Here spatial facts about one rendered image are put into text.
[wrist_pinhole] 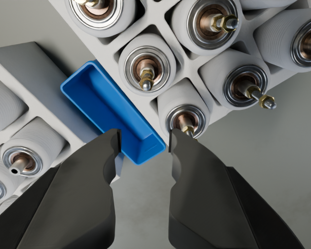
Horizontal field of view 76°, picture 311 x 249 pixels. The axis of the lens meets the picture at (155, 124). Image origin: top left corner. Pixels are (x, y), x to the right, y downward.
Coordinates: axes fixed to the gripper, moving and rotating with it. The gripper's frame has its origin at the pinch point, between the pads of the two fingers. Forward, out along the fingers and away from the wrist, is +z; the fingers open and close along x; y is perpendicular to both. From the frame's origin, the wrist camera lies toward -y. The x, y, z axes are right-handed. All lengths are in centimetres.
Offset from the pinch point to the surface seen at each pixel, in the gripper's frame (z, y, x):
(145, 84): 12.3, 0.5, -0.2
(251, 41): 28.5, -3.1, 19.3
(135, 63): 21.2, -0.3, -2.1
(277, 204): 47, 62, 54
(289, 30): 22.0, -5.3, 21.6
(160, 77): 21.2, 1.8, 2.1
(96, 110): 39.2, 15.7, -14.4
